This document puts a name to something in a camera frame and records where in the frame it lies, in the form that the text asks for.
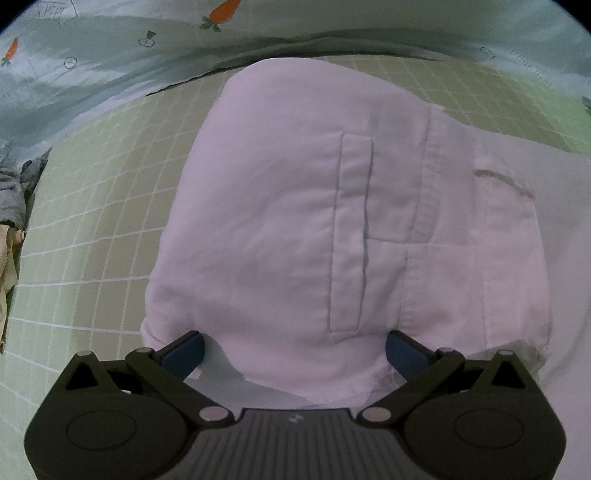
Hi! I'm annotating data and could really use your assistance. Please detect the white trousers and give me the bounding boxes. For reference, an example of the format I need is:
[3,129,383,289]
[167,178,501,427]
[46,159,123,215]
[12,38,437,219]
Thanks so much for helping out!
[140,58,590,479]

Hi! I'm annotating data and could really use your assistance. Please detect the green grid bed sheet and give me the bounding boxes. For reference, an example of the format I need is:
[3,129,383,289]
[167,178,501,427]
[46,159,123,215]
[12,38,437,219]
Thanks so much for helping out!
[1,55,590,479]

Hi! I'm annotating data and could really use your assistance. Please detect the beige shirt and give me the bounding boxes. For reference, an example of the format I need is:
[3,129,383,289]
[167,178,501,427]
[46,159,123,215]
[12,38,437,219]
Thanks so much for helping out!
[0,224,26,349]

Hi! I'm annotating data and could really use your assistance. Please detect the grey garment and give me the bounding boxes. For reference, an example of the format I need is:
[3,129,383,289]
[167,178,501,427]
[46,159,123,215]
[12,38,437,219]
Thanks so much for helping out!
[0,141,51,229]

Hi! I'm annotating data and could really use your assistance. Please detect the carrot print light quilt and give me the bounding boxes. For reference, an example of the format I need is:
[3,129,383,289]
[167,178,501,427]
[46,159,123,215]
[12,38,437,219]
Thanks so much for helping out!
[1,1,590,165]

